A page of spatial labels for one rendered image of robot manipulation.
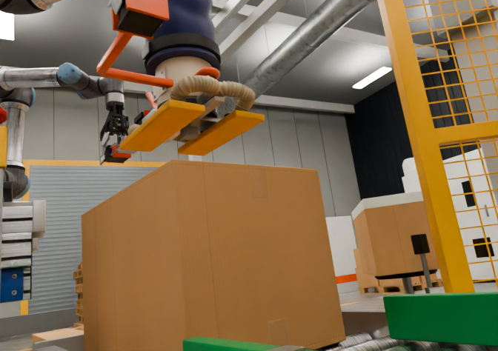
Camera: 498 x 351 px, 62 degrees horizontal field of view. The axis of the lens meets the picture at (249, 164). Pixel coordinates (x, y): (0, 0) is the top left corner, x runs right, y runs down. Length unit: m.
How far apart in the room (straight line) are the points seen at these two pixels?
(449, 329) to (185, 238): 0.51
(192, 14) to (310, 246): 0.73
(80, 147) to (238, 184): 10.93
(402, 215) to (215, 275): 1.63
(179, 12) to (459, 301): 0.98
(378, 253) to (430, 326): 1.39
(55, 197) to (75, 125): 2.02
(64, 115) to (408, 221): 10.55
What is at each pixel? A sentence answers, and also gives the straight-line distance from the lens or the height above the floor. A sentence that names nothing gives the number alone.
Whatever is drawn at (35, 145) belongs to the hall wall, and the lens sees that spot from 11.66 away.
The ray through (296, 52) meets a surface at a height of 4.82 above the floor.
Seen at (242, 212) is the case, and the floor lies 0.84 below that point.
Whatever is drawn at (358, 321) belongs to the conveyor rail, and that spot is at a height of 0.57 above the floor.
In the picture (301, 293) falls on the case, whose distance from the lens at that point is 0.94.
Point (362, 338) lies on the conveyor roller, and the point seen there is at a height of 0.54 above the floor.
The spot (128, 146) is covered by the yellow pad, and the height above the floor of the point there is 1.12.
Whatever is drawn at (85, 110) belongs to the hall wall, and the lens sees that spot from 12.12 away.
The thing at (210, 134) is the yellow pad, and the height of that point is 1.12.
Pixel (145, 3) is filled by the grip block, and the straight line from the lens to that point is 0.88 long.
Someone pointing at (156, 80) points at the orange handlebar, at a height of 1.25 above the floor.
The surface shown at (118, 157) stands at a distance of 1.72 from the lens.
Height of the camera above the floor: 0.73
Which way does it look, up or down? 14 degrees up
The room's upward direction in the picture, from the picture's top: 7 degrees counter-clockwise
